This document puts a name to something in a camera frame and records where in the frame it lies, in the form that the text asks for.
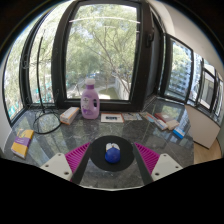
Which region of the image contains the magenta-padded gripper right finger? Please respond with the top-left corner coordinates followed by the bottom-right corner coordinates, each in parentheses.
top-left (132, 142), bottom-right (184, 186)

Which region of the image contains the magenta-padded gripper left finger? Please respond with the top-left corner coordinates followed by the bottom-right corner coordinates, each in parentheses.
top-left (39, 142), bottom-right (93, 185)

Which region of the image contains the blue and white computer mouse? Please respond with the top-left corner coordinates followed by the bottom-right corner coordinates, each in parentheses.
top-left (104, 142), bottom-right (122, 164)

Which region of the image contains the round black mouse pad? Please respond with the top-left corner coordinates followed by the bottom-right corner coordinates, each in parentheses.
top-left (90, 135), bottom-right (136, 173)

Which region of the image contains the small blue box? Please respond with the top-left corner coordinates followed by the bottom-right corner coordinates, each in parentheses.
top-left (172, 126), bottom-right (187, 140)

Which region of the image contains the thin book with blue edge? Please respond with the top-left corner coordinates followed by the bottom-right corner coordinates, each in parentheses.
top-left (143, 111), bottom-right (169, 131)

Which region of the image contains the orange and white carton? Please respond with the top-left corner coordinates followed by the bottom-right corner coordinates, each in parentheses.
top-left (59, 106), bottom-right (81, 126)

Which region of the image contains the grey printed leaflet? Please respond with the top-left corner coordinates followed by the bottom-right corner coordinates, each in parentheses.
top-left (121, 112), bottom-right (143, 122)

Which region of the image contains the purple detergent bottle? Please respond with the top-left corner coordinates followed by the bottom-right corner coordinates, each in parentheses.
top-left (80, 78), bottom-right (101, 120)

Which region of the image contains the white card with dark print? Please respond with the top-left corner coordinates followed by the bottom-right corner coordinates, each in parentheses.
top-left (100, 112), bottom-right (125, 124)

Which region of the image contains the black cable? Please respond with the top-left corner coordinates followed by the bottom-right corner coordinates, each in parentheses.
top-left (19, 33), bottom-right (63, 136)

